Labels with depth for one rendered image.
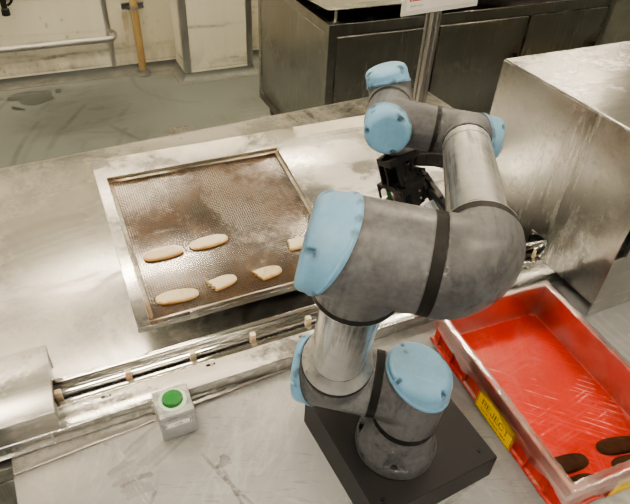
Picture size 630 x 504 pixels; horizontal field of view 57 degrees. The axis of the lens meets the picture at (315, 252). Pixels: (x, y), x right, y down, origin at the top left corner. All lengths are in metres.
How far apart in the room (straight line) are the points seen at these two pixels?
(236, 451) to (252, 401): 0.12
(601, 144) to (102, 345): 1.24
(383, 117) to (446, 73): 2.54
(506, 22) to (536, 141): 2.00
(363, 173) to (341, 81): 1.38
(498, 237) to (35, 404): 0.93
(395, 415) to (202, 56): 3.99
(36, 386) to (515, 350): 1.05
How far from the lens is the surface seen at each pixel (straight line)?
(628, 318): 1.70
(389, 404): 0.97
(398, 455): 1.08
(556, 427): 1.37
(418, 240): 0.57
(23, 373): 1.30
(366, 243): 0.57
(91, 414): 1.27
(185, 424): 1.22
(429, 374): 0.97
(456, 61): 3.45
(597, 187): 1.52
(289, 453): 1.21
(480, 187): 0.73
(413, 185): 1.10
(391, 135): 0.92
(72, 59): 4.87
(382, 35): 3.11
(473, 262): 0.58
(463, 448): 1.19
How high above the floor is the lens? 1.86
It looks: 40 degrees down
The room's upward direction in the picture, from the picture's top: 3 degrees clockwise
